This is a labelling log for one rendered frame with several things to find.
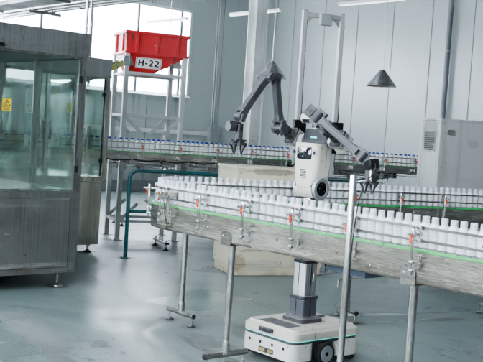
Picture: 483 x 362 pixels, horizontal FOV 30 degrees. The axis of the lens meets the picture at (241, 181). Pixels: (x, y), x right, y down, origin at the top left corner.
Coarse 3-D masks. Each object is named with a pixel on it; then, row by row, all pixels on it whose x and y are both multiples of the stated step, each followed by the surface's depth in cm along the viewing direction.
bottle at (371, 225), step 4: (372, 208) 495; (372, 212) 492; (376, 212) 492; (368, 216) 493; (372, 216) 491; (376, 216) 491; (368, 224) 492; (372, 224) 491; (368, 228) 492; (372, 228) 491; (368, 236) 492; (372, 236) 491
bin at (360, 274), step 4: (328, 268) 550; (332, 268) 548; (336, 268) 545; (340, 268) 543; (332, 272) 546; (336, 272) 548; (340, 272) 543; (352, 272) 535; (356, 272) 532; (360, 272) 530; (364, 272) 528; (316, 276) 537; (356, 276) 532; (360, 276) 530; (364, 276) 528; (368, 276) 529; (372, 276) 532; (376, 276) 534; (380, 276) 536; (340, 280) 522
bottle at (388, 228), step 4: (388, 212) 483; (392, 212) 483; (388, 216) 483; (392, 216) 483; (388, 220) 482; (392, 220) 482; (388, 224) 482; (392, 224) 482; (384, 228) 485; (388, 228) 482; (392, 228) 482; (384, 232) 484; (388, 232) 482; (384, 236) 484; (388, 236) 482; (384, 240) 484; (388, 240) 482
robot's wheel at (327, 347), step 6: (324, 342) 610; (318, 348) 606; (324, 348) 607; (330, 348) 611; (318, 354) 605; (324, 354) 608; (330, 354) 611; (318, 360) 605; (324, 360) 608; (330, 360) 612
